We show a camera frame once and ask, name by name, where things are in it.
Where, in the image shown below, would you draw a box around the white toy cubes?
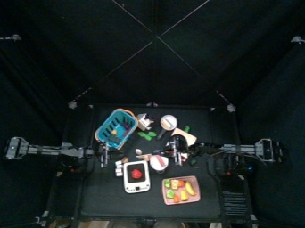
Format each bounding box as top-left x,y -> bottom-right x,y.
114,160 -> 125,178

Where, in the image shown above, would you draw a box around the yellow and dark toy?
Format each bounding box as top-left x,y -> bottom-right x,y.
107,129 -> 123,144

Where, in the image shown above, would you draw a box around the white round plate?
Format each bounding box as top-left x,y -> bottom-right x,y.
149,154 -> 170,174

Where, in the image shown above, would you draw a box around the teal basket with orange rim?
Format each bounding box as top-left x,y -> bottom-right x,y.
94,108 -> 139,151

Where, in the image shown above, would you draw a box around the green toy leaves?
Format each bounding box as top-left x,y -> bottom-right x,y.
137,131 -> 158,142

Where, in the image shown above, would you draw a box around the red toy strawberry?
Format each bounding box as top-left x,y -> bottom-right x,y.
131,168 -> 145,180

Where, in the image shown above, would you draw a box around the small white toy appliance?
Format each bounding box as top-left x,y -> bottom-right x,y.
137,112 -> 156,132

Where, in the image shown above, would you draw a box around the white toy scale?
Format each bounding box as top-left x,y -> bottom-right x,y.
122,160 -> 153,194

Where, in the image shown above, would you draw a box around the yellow toy banana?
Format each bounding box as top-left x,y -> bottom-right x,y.
185,180 -> 198,197

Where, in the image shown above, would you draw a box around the yellow toy fruit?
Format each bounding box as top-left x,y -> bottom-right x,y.
180,190 -> 192,202

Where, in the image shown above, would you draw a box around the pink tray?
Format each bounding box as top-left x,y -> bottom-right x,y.
161,175 -> 202,207

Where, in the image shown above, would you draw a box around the white text label sticker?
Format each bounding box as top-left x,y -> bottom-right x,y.
222,190 -> 245,216

